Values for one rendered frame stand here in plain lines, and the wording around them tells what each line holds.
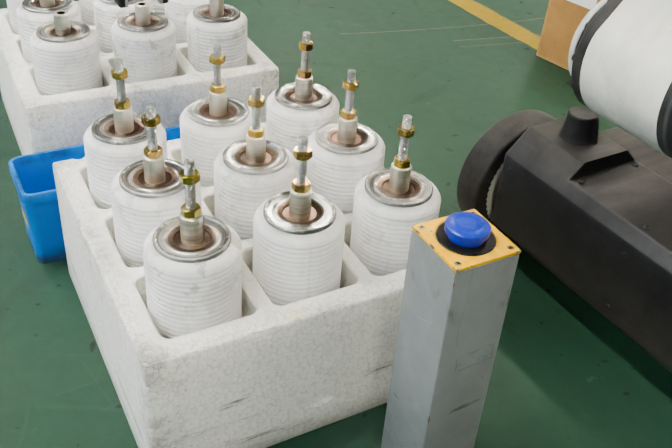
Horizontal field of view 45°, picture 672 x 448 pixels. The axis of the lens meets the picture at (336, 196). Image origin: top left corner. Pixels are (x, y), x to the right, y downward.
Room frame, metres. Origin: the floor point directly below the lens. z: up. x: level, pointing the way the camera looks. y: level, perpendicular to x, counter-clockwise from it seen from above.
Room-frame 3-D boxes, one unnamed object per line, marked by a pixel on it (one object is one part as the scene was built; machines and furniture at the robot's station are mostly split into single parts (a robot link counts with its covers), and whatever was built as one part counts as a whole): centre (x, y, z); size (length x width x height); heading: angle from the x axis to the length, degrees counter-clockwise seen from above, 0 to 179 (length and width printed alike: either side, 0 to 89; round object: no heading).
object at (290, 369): (0.79, 0.09, 0.09); 0.39 x 0.39 x 0.18; 30
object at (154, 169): (0.73, 0.20, 0.26); 0.02 x 0.02 x 0.03
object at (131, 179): (0.73, 0.20, 0.25); 0.08 x 0.08 x 0.01
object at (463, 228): (0.58, -0.12, 0.32); 0.04 x 0.04 x 0.02
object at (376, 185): (0.75, -0.07, 0.25); 0.08 x 0.08 x 0.01
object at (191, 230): (0.63, 0.14, 0.26); 0.02 x 0.02 x 0.03
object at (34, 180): (0.99, 0.31, 0.06); 0.30 x 0.11 x 0.12; 121
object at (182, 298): (0.63, 0.14, 0.16); 0.10 x 0.10 x 0.18
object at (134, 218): (0.73, 0.20, 0.16); 0.10 x 0.10 x 0.18
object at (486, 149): (1.05, -0.27, 0.10); 0.20 x 0.05 x 0.20; 122
